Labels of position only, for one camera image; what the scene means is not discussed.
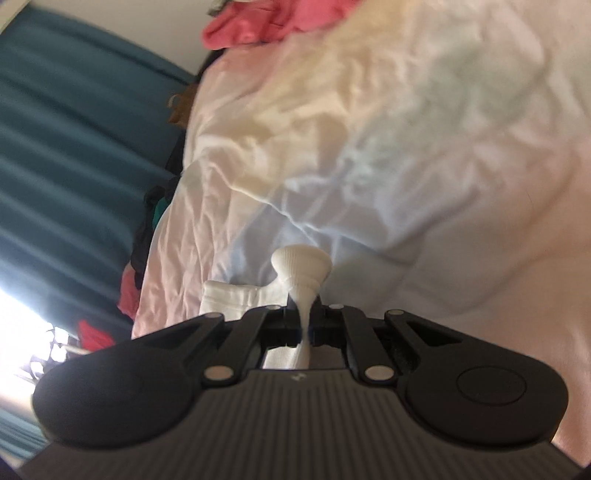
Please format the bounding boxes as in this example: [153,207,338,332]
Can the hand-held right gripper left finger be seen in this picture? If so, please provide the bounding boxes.
[134,305,302,387]

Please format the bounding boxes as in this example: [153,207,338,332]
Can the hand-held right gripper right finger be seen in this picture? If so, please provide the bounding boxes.
[309,303,463,384]

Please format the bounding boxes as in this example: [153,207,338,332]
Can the white ribbed sock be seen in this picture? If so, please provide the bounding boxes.
[202,246,333,370]

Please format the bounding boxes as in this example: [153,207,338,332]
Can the black clothes pile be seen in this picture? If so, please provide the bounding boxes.
[130,136,188,289]

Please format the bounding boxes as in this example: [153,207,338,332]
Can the pink cloth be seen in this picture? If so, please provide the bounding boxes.
[117,267,145,320]

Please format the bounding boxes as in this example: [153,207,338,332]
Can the pastel bed sheet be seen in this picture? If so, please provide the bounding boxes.
[130,0,591,462]

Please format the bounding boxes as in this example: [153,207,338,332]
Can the red cloth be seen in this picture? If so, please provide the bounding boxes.
[78,320,115,352]

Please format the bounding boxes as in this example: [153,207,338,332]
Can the brown cloth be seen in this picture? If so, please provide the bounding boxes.
[167,82,198,126]

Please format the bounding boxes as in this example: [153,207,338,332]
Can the window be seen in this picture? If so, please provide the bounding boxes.
[0,277,81,400]

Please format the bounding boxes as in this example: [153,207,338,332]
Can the teal curtain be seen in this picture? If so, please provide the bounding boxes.
[0,9,197,342]
[0,397,49,460]

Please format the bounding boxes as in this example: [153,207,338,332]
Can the pink garment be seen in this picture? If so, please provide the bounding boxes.
[202,0,368,51]

